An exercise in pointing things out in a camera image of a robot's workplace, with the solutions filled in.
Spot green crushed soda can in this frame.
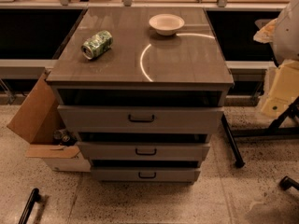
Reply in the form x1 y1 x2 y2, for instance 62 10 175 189
81 30 113 60

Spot open cardboard box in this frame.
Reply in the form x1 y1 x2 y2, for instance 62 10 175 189
7 74 90 172

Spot black bar on floor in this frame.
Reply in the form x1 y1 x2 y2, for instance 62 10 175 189
18 188 41 224

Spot black caster foot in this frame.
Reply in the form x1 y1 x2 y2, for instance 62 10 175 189
279 176 299 190

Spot grey drawer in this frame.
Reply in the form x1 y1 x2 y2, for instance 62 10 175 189
58 105 223 134
91 167 200 183
78 142 210 161

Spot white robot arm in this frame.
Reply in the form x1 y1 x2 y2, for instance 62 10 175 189
253 0 299 118

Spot white ceramic bowl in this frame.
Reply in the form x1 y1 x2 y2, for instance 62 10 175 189
149 14 185 35

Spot cans inside cardboard box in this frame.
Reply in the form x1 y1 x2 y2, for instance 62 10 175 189
53 129 70 143

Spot grey drawer cabinet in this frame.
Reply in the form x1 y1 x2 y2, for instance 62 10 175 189
47 7 234 169

